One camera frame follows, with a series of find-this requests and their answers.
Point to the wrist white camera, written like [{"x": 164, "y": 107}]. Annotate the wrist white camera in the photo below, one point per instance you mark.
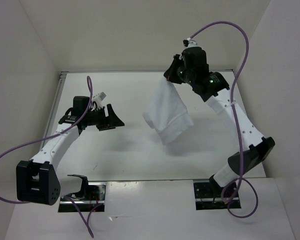
[
  {"x": 189, "y": 43},
  {"x": 97, "y": 100}
]

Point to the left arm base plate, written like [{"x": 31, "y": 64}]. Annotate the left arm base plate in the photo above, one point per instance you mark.
[{"x": 93, "y": 200}]

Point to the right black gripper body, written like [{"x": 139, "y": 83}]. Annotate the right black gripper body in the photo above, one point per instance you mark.
[{"x": 188, "y": 74}]

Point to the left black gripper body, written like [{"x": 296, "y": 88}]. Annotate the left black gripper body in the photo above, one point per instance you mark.
[{"x": 97, "y": 117}]

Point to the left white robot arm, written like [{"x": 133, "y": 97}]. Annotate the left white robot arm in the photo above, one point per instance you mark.
[{"x": 36, "y": 179}]

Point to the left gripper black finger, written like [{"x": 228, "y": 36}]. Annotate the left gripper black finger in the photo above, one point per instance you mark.
[
  {"x": 112, "y": 119},
  {"x": 106, "y": 127}
]

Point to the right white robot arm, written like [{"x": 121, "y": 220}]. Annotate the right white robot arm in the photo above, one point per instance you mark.
[{"x": 254, "y": 147}]

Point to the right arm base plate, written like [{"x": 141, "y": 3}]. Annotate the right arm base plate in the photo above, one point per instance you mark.
[{"x": 206, "y": 199}]

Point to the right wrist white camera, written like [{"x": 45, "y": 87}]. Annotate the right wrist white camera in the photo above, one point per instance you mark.
[{"x": 189, "y": 43}]

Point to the white skirt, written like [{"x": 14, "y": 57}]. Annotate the white skirt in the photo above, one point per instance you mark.
[{"x": 166, "y": 113}]

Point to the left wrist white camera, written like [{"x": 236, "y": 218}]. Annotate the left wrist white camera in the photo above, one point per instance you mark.
[{"x": 97, "y": 100}]

